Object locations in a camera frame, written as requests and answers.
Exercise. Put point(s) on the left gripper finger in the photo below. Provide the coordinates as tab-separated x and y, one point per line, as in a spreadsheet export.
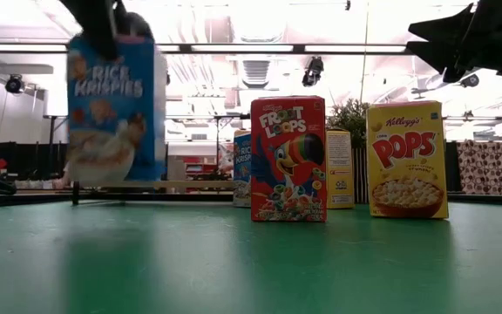
133	28
98	26

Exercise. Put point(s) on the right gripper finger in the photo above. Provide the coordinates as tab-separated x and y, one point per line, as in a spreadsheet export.
447	26
445	59

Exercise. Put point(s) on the blue Rice Krispies cereal box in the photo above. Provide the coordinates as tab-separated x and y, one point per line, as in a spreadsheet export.
242	174
116	109

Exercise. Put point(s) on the wooden shelf board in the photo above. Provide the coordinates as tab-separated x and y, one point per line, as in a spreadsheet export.
168	185

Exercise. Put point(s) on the red Froot Loops cereal box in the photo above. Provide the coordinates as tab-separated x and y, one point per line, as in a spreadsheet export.
288	174

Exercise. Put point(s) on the green potted plant striped pot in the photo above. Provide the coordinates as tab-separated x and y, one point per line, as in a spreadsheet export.
349	118

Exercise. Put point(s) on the brown white patterned cloth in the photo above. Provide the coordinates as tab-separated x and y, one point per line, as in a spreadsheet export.
484	168

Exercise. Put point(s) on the red storage bins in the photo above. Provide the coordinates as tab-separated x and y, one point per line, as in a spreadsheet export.
198	165

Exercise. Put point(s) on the black background monitors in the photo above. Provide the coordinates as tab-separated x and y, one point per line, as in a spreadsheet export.
11	159

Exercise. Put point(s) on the green table mat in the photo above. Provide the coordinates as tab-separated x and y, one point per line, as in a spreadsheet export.
251	270

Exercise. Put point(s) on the black hanging camera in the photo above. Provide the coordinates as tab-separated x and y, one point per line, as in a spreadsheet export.
313	70

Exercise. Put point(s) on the black ceiling light rail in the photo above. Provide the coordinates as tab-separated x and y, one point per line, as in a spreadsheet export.
299	48

